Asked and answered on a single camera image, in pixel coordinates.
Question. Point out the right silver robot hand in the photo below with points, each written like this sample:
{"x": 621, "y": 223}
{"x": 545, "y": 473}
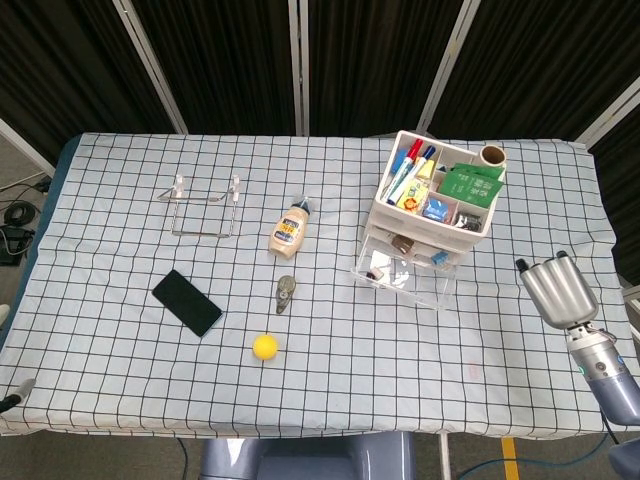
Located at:
{"x": 560, "y": 290}

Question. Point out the white desk organizer with drawers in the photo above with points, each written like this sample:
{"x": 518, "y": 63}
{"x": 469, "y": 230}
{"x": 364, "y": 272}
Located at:
{"x": 425, "y": 222}

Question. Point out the black binder clip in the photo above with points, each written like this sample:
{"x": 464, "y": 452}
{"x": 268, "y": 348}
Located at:
{"x": 467, "y": 221}

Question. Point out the green tea packet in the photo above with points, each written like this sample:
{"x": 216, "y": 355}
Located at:
{"x": 470, "y": 190}
{"x": 487, "y": 170}

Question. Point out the blue plastic packet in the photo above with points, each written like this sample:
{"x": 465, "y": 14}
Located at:
{"x": 436, "y": 208}

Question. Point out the brown cardboard tube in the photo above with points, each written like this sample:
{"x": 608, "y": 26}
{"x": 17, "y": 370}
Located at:
{"x": 493, "y": 156}

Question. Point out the yellow snack packet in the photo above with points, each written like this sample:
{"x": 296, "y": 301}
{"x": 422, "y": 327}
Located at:
{"x": 415, "y": 197}

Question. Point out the yellow paper block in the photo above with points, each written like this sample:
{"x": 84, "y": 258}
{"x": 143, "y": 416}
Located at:
{"x": 426, "y": 170}

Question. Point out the blue cap whiteboard marker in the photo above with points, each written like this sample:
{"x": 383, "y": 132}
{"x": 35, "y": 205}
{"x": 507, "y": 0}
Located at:
{"x": 412, "y": 175}

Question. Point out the red cap whiteboard marker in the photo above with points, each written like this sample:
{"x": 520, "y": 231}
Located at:
{"x": 404, "y": 170}

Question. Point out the white table leg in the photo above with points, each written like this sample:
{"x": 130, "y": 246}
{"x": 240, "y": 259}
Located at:
{"x": 445, "y": 457}

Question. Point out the blue rectangular block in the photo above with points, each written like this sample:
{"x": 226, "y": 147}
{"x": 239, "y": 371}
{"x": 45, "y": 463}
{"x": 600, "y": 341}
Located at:
{"x": 399, "y": 164}

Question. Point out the blue checked tablecloth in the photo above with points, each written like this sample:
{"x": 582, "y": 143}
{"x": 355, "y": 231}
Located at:
{"x": 300, "y": 360}

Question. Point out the beige mayonnaise squeeze bottle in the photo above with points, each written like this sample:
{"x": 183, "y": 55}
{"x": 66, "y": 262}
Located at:
{"x": 288, "y": 232}

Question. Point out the yellow foam ball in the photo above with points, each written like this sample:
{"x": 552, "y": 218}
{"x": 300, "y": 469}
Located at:
{"x": 265, "y": 346}

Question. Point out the grey-blue robot torso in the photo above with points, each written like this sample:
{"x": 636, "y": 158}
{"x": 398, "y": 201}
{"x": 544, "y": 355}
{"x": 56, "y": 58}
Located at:
{"x": 300, "y": 460}

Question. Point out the black smartphone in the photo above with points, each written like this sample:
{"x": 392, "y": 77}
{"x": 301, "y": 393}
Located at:
{"x": 187, "y": 302}

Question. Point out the black folding screen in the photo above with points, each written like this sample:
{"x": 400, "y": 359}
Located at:
{"x": 225, "y": 65}

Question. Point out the black power adapter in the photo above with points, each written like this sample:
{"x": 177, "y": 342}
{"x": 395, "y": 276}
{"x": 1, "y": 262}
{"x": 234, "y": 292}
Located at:
{"x": 11, "y": 247}

